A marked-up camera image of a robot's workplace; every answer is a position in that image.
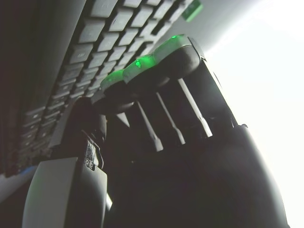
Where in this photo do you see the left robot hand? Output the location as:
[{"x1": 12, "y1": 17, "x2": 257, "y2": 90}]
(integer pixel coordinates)
[{"x1": 22, "y1": 34, "x2": 292, "y2": 228}]

